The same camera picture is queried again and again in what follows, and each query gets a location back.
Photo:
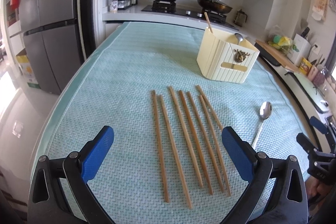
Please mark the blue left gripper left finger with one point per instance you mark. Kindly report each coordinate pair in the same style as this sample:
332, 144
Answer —
94, 152

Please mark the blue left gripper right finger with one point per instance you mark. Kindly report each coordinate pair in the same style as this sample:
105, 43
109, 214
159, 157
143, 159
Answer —
240, 153

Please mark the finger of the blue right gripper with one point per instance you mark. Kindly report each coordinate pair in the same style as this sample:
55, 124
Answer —
305, 143
316, 123

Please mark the wooden chopstick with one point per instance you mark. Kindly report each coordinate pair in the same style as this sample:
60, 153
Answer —
208, 22
207, 142
215, 140
187, 138
175, 153
160, 149
219, 124
196, 140

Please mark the large steel spoon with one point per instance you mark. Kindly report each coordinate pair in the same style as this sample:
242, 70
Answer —
264, 113

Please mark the small steel spoon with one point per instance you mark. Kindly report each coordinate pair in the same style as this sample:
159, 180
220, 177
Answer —
239, 38

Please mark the person right hand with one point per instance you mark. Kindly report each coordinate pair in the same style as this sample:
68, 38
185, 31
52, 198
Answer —
316, 190

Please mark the purple soap bottle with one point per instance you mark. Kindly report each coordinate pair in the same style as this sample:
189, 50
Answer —
320, 77

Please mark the yellow printed cup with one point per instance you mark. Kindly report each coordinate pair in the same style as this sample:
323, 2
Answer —
305, 66

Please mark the light blue table towel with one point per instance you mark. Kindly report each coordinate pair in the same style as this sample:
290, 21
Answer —
167, 163

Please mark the wooden cutting board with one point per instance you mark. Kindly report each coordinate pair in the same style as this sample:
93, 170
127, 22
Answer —
275, 57

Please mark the white knife block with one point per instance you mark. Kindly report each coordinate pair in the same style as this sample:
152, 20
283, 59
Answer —
299, 49

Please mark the plastic bag with sponges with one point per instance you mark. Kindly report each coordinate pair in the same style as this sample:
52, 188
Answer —
280, 42

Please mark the cream utensil holder box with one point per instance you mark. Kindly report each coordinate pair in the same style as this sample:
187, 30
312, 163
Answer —
222, 57

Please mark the yellow cardboard box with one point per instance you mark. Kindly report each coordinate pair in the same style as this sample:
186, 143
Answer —
26, 69

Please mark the hanging paper bag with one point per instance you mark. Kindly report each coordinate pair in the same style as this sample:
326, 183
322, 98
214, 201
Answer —
319, 10

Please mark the dark glass kettle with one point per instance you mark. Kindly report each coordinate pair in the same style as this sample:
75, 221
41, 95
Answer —
240, 18

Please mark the spice jar rack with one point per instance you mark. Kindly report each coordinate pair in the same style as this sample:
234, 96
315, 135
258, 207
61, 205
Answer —
115, 5

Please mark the wok with glass lid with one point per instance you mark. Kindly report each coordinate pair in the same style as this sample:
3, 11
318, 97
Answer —
214, 6

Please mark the grey double door refrigerator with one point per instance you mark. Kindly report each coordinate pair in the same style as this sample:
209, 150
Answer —
52, 41

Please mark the black gas hob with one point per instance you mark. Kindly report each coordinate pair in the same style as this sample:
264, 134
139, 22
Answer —
199, 15

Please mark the wire whisk rack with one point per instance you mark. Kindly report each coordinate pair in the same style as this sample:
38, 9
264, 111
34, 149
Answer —
332, 5

